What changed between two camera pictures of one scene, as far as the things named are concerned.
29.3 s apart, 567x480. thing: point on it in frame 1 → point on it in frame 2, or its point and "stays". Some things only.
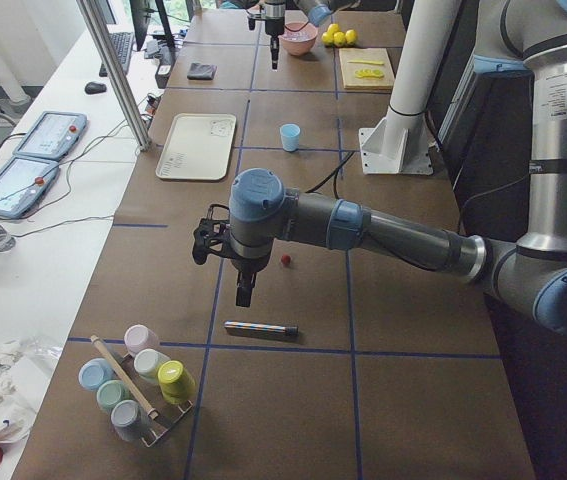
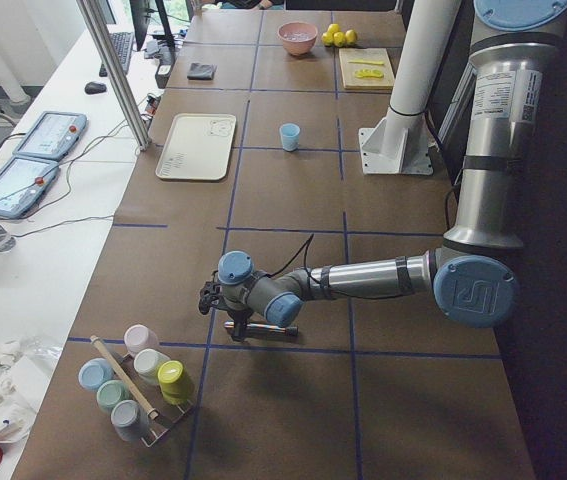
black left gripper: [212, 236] → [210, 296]
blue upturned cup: [94, 372] stays
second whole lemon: [333, 35] stays
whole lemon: [351, 37] stays
